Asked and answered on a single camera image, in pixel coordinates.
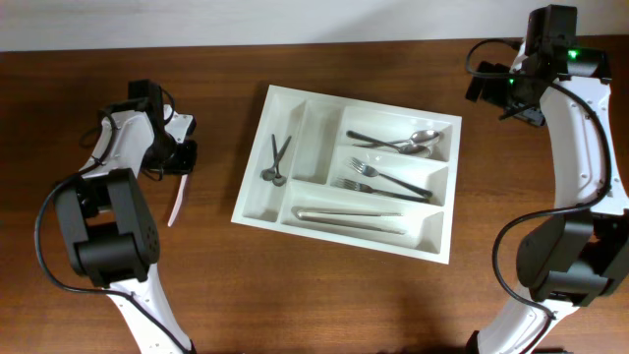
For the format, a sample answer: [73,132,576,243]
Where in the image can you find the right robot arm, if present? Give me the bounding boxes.
[466,5,628,353]

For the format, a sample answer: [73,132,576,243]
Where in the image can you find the large steel spoon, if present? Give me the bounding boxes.
[346,131,432,157]
[352,129,442,149]

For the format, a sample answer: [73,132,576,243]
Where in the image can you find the small steel teaspoon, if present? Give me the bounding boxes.
[260,135,292,187]
[269,135,291,187]

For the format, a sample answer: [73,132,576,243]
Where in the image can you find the white cutlery tray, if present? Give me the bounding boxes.
[231,86,462,264]

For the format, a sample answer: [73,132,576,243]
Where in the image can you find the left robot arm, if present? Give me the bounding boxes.
[44,80,198,353]

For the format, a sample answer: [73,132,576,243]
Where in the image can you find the steel fork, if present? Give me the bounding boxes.
[331,178,429,204]
[347,157,433,198]

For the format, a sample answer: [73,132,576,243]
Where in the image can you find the pink plastic knife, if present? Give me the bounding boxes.
[167,174,189,227]

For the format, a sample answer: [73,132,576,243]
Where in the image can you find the steel serrated tongs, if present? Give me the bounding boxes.
[292,207,406,235]

